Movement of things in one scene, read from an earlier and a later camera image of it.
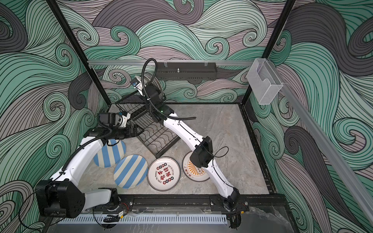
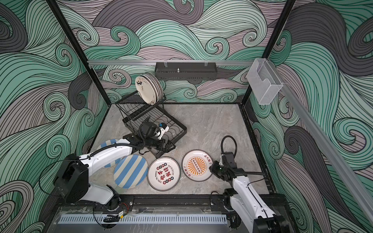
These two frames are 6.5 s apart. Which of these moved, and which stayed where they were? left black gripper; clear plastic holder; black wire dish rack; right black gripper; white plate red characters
Moved: left black gripper; right black gripper
Stayed: white plate red characters; black wire dish rack; clear plastic holder
